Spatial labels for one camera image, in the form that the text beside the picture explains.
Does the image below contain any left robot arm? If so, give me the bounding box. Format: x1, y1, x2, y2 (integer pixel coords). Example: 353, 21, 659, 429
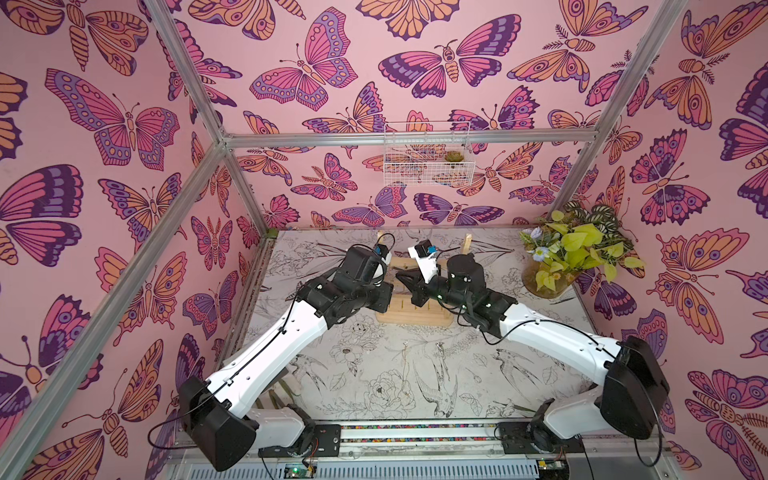
179, 243, 393, 471

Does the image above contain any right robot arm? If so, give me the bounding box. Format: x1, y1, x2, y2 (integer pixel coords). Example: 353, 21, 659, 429
395, 254, 670, 448

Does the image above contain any wooden jewelry display stand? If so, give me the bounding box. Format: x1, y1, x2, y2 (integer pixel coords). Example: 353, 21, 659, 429
375, 240, 457, 328

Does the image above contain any small succulent in basket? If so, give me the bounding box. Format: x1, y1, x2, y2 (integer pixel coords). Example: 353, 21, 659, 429
444, 150, 465, 163

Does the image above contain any potted green plant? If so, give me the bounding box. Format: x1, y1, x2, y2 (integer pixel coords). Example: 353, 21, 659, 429
520, 201, 645, 299

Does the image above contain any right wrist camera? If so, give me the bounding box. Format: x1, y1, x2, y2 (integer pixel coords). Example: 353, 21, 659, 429
408, 239, 439, 283

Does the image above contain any white wire basket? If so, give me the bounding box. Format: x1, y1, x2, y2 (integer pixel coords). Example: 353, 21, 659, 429
380, 119, 476, 188

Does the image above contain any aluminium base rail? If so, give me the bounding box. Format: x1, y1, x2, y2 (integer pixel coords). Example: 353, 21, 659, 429
161, 419, 685, 479

